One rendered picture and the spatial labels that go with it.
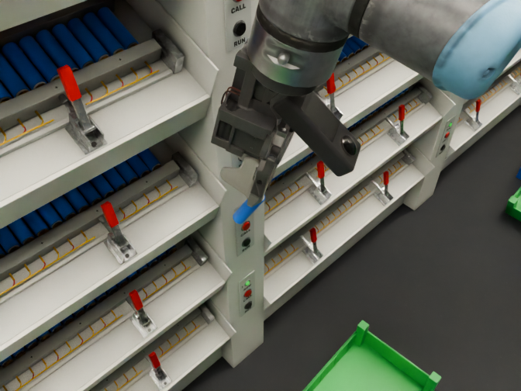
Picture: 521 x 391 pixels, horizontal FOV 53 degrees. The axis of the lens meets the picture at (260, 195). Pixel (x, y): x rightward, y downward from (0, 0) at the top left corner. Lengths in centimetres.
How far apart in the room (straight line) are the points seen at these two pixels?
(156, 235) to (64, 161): 22
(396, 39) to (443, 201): 123
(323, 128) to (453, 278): 96
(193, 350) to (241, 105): 65
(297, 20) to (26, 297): 49
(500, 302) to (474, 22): 111
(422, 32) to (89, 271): 52
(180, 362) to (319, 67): 75
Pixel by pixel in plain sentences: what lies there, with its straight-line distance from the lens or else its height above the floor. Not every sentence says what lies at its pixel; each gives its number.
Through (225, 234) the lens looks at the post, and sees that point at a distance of 86.
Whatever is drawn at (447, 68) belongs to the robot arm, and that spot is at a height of 91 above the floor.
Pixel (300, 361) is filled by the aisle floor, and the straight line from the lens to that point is 127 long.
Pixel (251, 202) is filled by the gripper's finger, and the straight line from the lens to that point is 65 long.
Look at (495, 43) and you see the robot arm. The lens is 42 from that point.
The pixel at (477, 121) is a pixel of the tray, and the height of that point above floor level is 17.
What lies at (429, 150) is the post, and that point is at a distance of 145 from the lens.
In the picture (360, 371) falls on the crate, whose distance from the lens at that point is 127.
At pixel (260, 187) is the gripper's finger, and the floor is 70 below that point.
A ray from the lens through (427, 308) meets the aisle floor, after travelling 139.
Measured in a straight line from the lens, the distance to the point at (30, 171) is 60.
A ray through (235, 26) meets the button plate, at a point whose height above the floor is 82.
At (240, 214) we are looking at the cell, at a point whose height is 60.
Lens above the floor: 113
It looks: 46 degrees down
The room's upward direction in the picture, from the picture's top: straight up
